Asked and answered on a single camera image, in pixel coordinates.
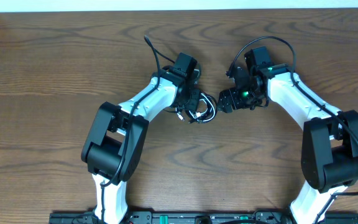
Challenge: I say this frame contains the black usb cable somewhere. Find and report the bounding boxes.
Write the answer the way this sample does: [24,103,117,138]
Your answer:
[178,90,219,124]

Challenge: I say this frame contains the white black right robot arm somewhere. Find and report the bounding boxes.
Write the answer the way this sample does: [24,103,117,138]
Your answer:
[218,63,358,223]

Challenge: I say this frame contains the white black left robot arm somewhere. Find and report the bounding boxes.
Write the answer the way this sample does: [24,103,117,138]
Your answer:
[81,68,201,223]

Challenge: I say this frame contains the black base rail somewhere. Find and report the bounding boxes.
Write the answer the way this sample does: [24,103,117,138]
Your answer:
[48,208,358,224]

